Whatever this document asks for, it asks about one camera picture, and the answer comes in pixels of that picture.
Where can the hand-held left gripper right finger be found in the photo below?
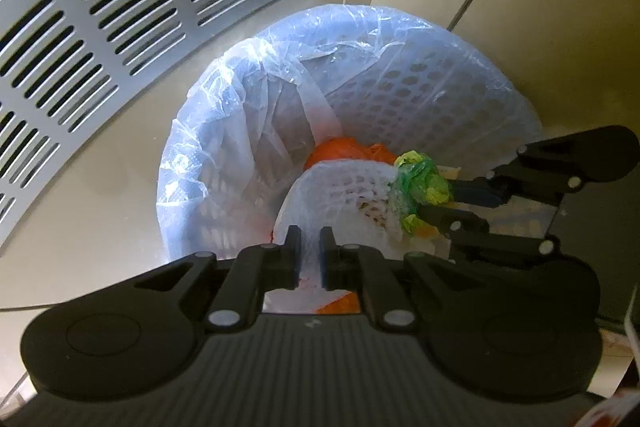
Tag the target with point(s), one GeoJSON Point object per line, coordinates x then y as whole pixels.
{"type": "Point", "coordinates": [327, 259]}

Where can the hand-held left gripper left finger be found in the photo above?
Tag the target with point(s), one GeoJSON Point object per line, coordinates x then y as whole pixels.
{"type": "Point", "coordinates": [295, 257]}

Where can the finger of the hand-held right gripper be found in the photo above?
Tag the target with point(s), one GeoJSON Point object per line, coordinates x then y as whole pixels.
{"type": "Point", "coordinates": [550, 157]}
{"type": "Point", "coordinates": [465, 227]}

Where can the green plastic wrapper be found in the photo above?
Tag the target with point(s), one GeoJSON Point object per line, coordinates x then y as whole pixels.
{"type": "Point", "coordinates": [420, 182]}

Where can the white foam fruit net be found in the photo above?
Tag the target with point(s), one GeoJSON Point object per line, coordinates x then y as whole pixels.
{"type": "Point", "coordinates": [340, 187]}

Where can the blue perforated trash bin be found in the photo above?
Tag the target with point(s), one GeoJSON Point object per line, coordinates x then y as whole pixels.
{"type": "Point", "coordinates": [425, 82]}

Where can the blue-lined waste bin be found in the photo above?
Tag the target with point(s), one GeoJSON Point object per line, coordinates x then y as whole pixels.
{"type": "Point", "coordinates": [240, 117]}

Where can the orange plastic bag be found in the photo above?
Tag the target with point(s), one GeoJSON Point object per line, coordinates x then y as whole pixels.
{"type": "Point", "coordinates": [345, 152]}

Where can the person's red printed clothing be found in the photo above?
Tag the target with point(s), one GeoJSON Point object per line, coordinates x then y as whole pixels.
{"type": "Point", "coordinates": [610, 412]}

